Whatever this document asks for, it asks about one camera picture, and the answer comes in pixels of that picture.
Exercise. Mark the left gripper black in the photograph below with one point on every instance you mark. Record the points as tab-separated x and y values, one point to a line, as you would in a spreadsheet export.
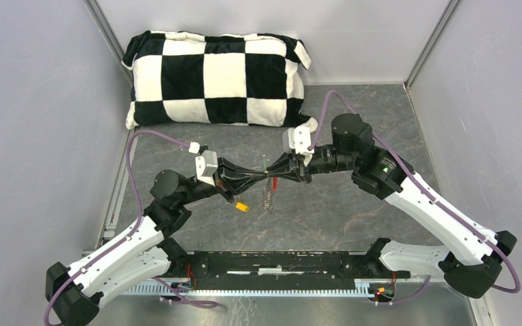
228	189

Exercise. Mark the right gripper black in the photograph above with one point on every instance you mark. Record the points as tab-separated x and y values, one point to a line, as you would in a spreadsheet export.
283	165

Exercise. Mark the yellow key tag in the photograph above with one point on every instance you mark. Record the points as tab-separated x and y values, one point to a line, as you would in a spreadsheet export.
242	207

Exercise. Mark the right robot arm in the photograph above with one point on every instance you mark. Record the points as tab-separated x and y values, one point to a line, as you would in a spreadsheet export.
470	257

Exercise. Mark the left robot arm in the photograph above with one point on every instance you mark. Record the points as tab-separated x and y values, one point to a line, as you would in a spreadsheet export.
146	248

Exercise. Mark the black white checkered pillow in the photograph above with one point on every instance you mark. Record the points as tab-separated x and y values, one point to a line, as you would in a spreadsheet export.
241	80

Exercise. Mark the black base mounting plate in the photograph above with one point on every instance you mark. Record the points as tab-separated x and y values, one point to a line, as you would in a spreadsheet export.
277	270

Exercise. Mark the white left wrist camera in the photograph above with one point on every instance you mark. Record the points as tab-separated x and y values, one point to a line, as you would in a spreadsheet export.
206	164

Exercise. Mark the white slotted cable duct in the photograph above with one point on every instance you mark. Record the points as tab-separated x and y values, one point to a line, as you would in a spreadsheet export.
360	289

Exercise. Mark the left aluminium frame rail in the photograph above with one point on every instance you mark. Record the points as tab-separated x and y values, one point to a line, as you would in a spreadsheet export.
109	35

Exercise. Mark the aluminium frame rail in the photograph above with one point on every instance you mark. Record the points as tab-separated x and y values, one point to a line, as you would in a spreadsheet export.
432	41
109	35

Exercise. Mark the right aluminium frame rail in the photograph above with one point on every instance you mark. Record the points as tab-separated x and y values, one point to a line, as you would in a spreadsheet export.
432	41

